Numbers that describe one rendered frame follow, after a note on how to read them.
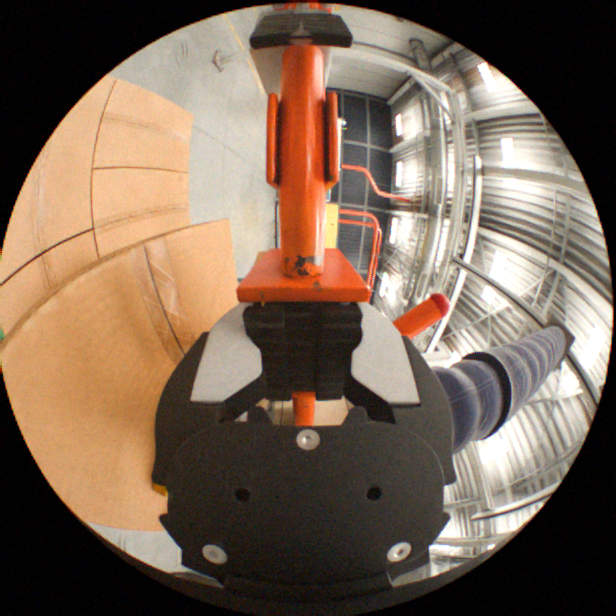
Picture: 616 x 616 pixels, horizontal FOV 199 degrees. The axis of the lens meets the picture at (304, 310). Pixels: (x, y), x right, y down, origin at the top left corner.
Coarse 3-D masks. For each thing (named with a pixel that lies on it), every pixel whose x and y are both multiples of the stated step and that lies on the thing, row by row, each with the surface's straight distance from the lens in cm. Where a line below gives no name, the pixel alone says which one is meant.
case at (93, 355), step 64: (128, 256) 16; (192, 256) 22; (64, 320) 13; (128, 320) 15; (192, 320) 22; (64, 384) 14; (128, 384) 16; (64, 448) 15; (128, 448) 17; (128, 512) 20
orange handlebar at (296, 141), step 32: (288, 64) 12; (320, 64) 12; (288, 96) 10; (320, 96) 10; (288, 128) 9; (320, 128) 9; (288, 160) 8; (320, 160) 8; (288, 192) 8; (320, 192) 8; (288, 224) 8; (320, 224) 8; (288, 256) 8; (320, 256) 8
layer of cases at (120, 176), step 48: (96, 96) 88; (144, 96) 101; (48, 144) 74; (96, 144) 79; (144, 144) 92; (48, 192) 68; (96, 192) 73; (144, 192) 86; (48, 240) 64; (96, 240) 70; (0, 288) 63; (48, 288) 63
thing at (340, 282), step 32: (256, 288) 8; (288, 288) 7; (320, 288) 7; (352, 288) 8; (256, 320) 7; (288, 320) 8; (320, 320) 7; (352, 320) 7; (288, 352) 9; (320, 352) 8; (288, 384) 10; (320, 384) 10
